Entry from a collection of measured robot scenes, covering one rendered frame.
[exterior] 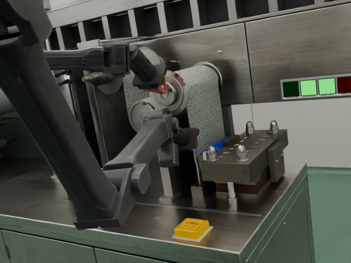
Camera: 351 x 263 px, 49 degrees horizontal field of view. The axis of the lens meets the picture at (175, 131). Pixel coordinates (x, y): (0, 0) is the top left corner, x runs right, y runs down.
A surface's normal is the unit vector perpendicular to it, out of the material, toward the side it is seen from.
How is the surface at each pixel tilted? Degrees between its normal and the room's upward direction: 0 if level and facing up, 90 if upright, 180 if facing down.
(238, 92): 90
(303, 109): 90
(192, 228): 0
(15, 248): 90
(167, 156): 65
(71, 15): 90
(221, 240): 0
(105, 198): 81
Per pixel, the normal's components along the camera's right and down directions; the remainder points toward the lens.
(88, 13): -0.51, 0.25
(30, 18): 0.97, -0.13
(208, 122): 0.84, -0.02
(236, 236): -0.15, -0.97
